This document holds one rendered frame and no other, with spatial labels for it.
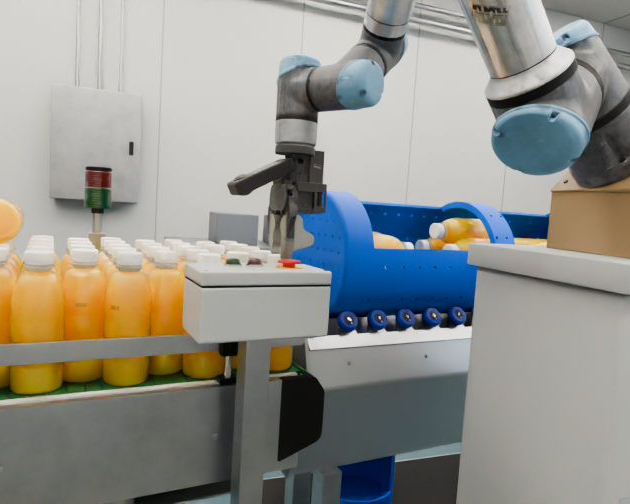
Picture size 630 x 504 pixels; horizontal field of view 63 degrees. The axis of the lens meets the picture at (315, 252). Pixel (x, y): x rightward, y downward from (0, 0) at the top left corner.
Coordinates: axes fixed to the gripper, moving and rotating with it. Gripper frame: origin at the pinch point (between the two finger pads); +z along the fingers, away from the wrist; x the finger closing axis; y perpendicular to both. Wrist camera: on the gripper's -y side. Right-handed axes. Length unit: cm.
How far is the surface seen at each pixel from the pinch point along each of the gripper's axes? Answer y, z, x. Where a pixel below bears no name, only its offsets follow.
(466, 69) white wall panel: 324, -154, 316
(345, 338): 18.3, 17.1, 5.3
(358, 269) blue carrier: 18.5, 2.3, 2.2
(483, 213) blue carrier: 57, -11, 8
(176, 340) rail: -18.6, 12.7, -4.5
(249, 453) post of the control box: -9.2, 28.2, -14.6
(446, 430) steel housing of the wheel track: 51, 43, 8
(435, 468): 107, 95, 74
